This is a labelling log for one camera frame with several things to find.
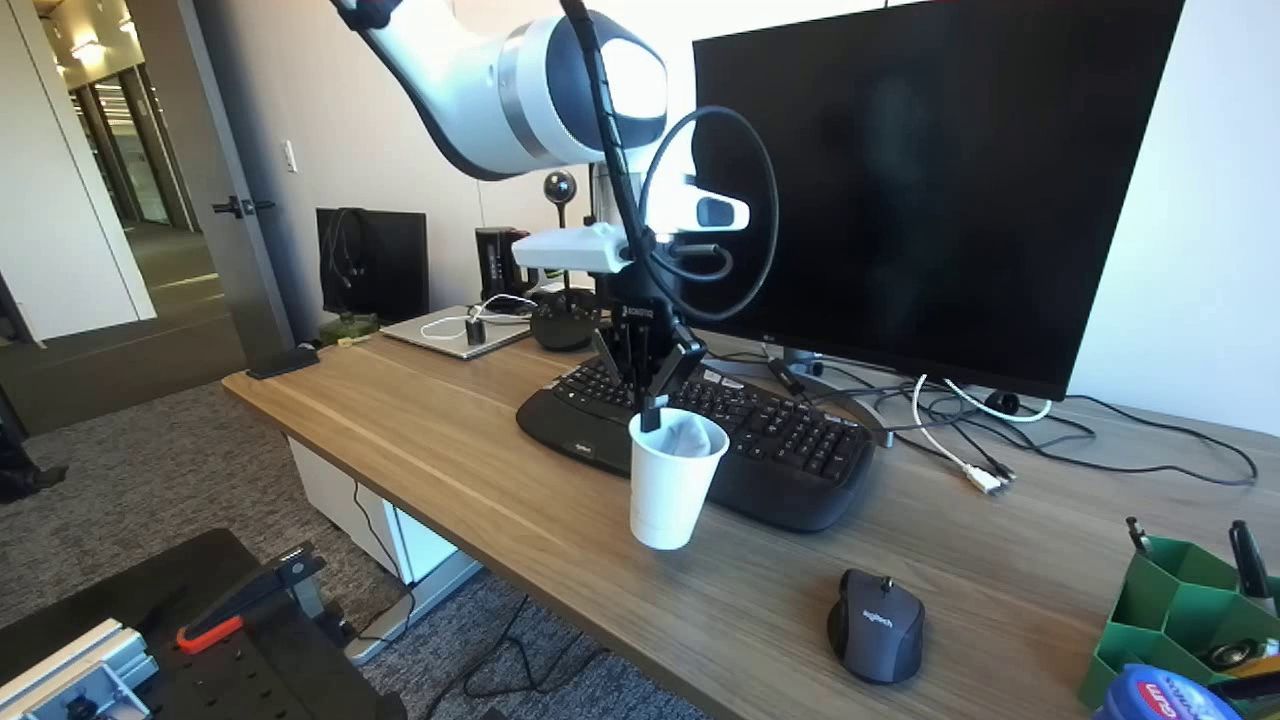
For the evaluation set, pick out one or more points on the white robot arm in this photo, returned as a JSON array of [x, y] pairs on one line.
[[507, 86]]

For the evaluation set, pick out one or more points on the aluminium extrusion rail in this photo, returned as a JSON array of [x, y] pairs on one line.
[[65, 666]]

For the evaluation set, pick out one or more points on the white paper cup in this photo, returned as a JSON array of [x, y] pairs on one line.
[[668, 486]]

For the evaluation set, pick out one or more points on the dark grey computer mouse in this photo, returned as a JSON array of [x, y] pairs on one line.
[[881, 632]]

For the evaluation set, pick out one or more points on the black electric kettle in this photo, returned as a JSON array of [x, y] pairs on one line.
[[507, 262]]

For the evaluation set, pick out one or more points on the black flat panel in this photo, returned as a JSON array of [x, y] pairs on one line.
[[381, 262]]

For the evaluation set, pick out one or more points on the small black adapter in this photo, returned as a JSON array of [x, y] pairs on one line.
[[473, 329]]

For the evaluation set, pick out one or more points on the green desk organizer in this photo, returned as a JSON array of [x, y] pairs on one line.
[[1164, 613]]

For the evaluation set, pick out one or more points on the blue lidded container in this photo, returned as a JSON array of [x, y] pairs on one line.
[[1161, 698]]

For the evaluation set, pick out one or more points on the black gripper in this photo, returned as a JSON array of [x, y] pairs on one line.
[[646, 335]]

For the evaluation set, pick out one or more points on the large black monitor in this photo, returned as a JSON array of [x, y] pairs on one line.
[[961, 173]]

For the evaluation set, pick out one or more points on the white desk leg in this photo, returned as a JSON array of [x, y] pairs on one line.
[[400, 544]]

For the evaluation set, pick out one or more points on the black pen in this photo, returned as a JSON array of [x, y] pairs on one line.
[[1249, 563]]

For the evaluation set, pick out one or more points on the black conference webcam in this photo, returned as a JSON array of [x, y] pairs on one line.
[[563, 325]]

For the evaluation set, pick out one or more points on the black ergonomic keyboard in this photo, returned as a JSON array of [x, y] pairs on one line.
[[787, 455]]

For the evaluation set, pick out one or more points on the silver laptop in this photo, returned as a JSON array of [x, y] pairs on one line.
[[435, 342]]

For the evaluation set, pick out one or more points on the grey door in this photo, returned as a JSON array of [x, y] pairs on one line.
[[246, 145]]

